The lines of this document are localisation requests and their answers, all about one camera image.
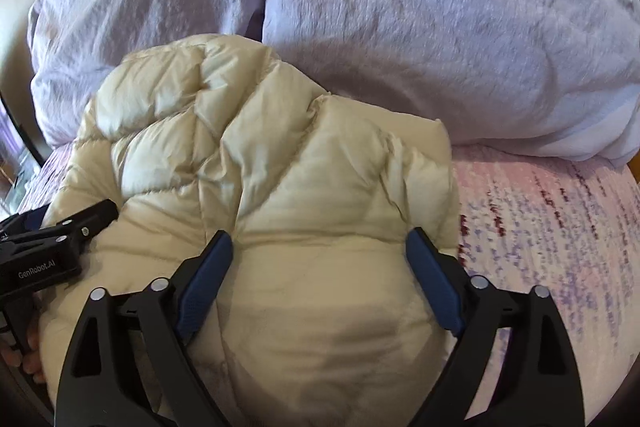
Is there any cream puffer jacket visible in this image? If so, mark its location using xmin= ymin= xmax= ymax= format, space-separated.
xmin=37 ymin=33 xmax=463 ymax=427

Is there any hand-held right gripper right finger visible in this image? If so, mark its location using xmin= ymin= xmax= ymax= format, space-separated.
xmin=405 ymin=227 xmax=586 ymax=427

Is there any pink blossom printed bed sheet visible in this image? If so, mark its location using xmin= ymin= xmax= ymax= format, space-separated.
xmin=30 ymin=141 xmax=640 ymax=427

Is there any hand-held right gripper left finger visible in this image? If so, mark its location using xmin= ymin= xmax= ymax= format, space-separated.
xmin=55 ymin=230 xmax=236 ymax=427

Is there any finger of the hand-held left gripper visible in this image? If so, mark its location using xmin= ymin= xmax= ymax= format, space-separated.
xmin=42 ymin=199 xmax=120 ymax=254

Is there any person's left hand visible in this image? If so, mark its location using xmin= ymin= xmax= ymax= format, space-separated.
xmin=0 ymin=322 xmax=47 ymax=385

